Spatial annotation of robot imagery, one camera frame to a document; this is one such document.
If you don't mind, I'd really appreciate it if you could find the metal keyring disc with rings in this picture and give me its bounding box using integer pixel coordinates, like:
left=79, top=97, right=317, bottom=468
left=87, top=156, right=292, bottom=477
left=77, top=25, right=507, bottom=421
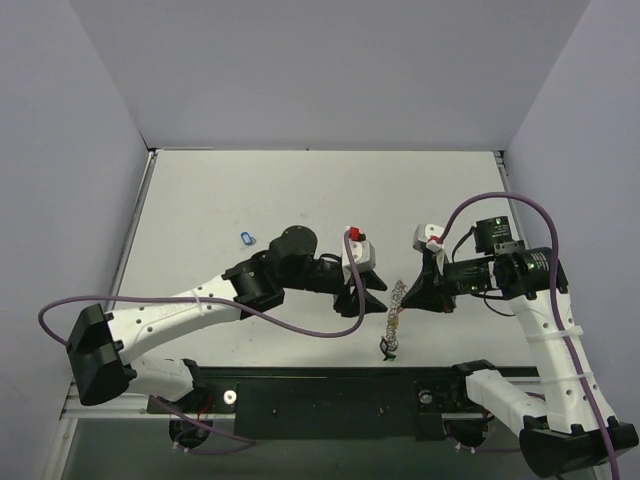
left=383, top=279, right=408, bottom=354

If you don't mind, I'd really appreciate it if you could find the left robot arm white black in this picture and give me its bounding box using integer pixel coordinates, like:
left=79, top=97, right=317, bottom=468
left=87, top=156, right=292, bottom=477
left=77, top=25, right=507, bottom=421
left=66, top=225, right=387, bottom=412

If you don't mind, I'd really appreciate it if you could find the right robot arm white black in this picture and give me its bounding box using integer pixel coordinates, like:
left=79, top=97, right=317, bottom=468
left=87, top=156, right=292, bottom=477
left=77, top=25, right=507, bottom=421
left=401, top=216, right=639, bottom=479

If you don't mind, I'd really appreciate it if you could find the black tag on keyring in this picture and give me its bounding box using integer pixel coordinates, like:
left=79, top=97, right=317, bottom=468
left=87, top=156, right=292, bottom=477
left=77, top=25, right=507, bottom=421
left=379, top=337, right=391, bottom=354

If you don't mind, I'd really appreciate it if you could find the blue tag key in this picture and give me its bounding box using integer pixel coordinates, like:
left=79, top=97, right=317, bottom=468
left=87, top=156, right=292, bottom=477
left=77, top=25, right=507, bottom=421
left=240, top=231, right=256, bottom=249

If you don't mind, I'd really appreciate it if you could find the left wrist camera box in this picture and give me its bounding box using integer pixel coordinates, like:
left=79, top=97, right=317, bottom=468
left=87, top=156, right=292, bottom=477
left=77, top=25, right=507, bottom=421
left=342, top=226, right=376, bottom=276

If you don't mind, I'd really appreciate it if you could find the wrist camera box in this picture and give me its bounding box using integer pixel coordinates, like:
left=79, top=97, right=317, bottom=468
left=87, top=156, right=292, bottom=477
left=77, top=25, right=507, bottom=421
left=412, top=224, right=447, bottom=274
left=342, top=226, right=376, bottom=276

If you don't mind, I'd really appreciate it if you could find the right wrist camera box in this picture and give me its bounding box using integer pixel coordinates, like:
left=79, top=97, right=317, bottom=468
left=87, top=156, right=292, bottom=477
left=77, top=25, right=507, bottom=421
left=412, top=224, right=447, bottom=274

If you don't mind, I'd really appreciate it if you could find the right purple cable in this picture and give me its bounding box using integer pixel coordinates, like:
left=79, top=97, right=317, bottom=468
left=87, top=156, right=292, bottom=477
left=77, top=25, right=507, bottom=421
left=439, top=193, right=621, bottom=480

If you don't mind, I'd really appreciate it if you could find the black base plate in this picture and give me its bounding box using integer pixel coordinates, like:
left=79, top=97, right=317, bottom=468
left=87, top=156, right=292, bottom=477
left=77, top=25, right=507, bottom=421
left=144, top=367, right=501, bottom=444

